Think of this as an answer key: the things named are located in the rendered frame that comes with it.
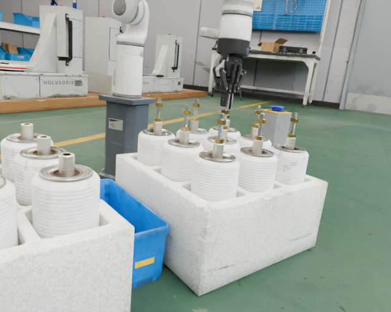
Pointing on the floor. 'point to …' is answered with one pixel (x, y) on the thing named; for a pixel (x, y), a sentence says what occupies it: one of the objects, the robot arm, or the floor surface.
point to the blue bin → (144, 246)
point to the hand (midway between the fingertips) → (226, 101)
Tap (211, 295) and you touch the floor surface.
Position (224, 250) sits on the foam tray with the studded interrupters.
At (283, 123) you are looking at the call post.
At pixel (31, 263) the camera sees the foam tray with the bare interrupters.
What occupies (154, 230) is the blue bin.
